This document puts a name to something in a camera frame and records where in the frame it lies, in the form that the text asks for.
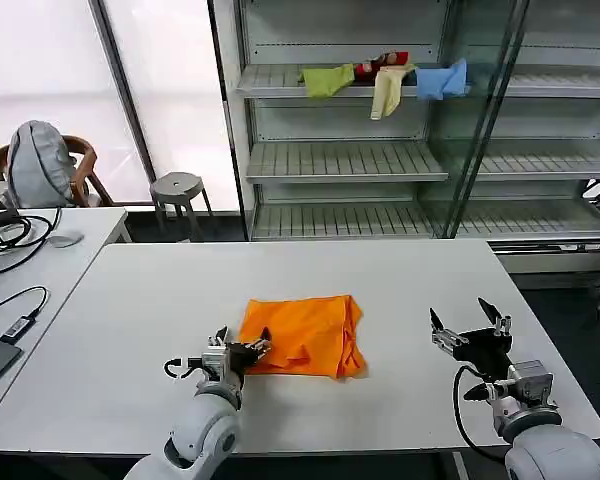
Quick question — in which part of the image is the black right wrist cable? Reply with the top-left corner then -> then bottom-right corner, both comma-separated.
452,363 -> 509,462

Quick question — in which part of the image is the grey metal shelf with cloths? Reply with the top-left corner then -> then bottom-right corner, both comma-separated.
207,0 -> 481,242

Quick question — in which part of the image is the grey round stool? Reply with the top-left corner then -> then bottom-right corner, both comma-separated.
149,171 -> 214,229

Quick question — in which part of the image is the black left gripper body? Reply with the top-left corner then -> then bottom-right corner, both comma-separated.
226,341 -> 257,375

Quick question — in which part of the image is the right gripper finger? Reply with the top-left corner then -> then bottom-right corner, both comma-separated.
428,307 -> 470,354
476,297 -> 513,339

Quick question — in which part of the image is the grey shelf unit behind glass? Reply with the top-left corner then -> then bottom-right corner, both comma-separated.
424,0 -> 600,271

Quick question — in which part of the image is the grey backpack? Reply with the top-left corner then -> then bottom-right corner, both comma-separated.
7,119 -> 77,207

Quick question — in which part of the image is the orange shirt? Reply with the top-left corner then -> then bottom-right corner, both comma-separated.
237,294 -> 370,384

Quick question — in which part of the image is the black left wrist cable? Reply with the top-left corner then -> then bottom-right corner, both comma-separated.
163,355 -> 204,379

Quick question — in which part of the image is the black cable with small adapter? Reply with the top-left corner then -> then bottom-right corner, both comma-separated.
0,285 -> 51,344

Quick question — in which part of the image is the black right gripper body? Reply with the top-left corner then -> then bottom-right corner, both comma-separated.
452,327 -> 515,383

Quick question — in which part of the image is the brown wooden chair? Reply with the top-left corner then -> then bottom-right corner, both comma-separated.
0,133 -> 114,209

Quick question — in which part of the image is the grey computer mouse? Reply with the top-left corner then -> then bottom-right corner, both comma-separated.
47,230 -> 85,248

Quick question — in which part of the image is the coiled black cable with plug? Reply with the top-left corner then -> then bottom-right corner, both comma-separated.
0,207 -> 64,251

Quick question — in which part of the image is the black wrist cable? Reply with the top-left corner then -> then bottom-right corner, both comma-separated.
452,363 -> 509,462
163,355 -> 204,379

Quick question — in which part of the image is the dark window frame post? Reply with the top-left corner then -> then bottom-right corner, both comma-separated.
88,0 -> 159,184

